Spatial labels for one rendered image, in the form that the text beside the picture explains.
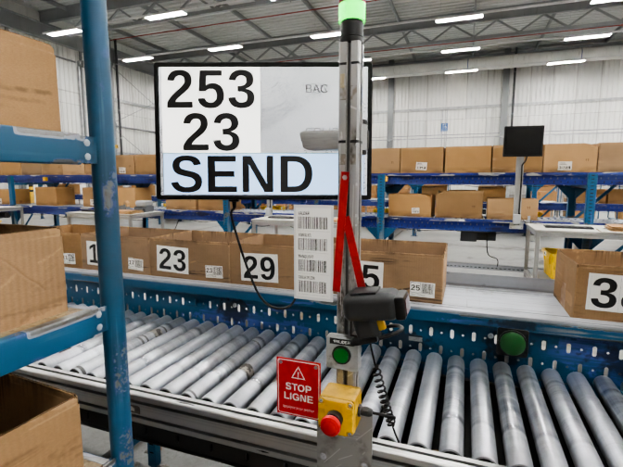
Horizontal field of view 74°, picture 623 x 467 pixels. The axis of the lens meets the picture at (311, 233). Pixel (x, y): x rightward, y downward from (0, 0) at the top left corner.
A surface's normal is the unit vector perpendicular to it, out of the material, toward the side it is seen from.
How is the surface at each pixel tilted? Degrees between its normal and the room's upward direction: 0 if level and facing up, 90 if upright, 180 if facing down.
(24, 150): 90
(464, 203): 89
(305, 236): 90
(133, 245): 90
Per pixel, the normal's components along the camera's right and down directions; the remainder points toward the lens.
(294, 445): -0.35, 0.12
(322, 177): 0.00, 0.06
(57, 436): 0.92, 0.05
